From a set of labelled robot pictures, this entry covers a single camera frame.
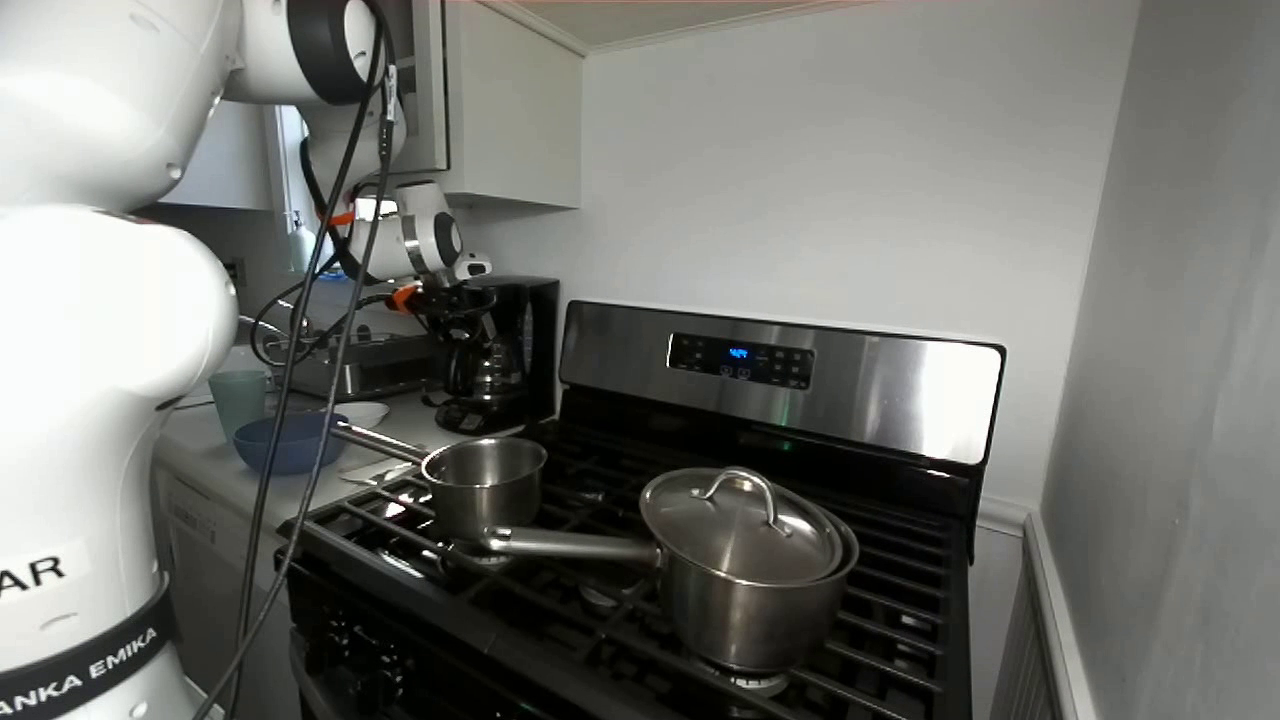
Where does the stainless steel gas stove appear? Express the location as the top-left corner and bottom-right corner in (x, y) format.
(272, 296), (1008, 720)

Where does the plain white upper cabinet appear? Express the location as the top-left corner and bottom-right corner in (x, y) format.
(440, 0), (587, 215)

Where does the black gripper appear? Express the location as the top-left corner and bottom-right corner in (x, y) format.
(400, 272), (488, 357)

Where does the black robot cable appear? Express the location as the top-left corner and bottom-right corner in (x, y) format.
(195, 15), (449, 720)

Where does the large steel pot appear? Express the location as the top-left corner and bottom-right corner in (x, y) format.
(443, 496), (862, 681)

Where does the steel pot lid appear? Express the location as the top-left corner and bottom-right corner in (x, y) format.
(634, 459), (846, 588)

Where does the silver toaster oven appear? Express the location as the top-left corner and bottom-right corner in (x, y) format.
(281, 324), (440, 402)

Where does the small steel saucepan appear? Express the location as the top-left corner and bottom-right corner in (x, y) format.
(326, 418), (551, 544)

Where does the black coffee machine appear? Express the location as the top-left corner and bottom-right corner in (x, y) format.
(420, 272), (563, 441)

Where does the blue bowl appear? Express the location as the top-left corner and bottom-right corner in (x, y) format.
(231, 406), (355, 479)

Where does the white lower cabinet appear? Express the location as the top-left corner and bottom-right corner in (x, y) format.
(146, 459), (304, 720)

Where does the small white bowl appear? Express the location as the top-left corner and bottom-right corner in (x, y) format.
(332, 401), (396, 432)

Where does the pale green cup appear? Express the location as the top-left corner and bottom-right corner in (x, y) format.
(202, 366), (274, 441)

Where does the white upper cabinet glass door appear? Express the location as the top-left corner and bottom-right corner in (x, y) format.
(155, 98), (281, 215)

